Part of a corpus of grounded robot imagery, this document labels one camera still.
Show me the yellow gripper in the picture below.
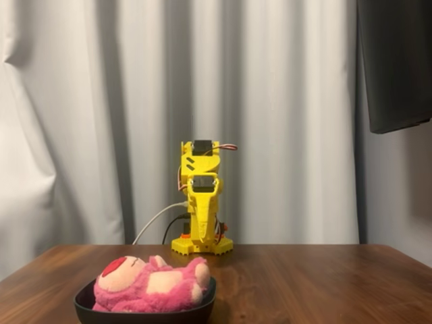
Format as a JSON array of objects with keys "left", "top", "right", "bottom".
[{"left": 184, "top": 172, "right": 225, "bottom": 244}]

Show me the pink strawberry bear plush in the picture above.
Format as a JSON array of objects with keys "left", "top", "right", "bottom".
[{"left": 91, "top": 255, "right": 212, "bottom": 313}]

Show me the dark green bowl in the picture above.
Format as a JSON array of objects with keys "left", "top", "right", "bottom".
[{"left": 74, "top": 276, "right": 217, "bottom": 324}]

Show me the white curtain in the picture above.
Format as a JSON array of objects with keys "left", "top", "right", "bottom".
[{"left": 0, "top": 0, "right": 369, "bottom": 281}]

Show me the black flat panel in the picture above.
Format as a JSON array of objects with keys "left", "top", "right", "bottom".
[{"left": 356, "top": 0, "right": 432, "bottom": 135}]

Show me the white power cable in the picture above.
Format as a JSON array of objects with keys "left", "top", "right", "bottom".
[{"left": 132, "top": 200, "right": 188, "bottom": 246}]

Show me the red white servo wire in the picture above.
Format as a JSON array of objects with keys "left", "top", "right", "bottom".
[
  {"left": 212, "top": 142, "right": 239, "bottom": 153},
  {"left": 175, "top": 167, "right": 188, "bottom": 193}
]

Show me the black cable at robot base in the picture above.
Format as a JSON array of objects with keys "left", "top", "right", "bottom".
[{"left": 161, "top": 212, "right": 190, "bottom": 246}]

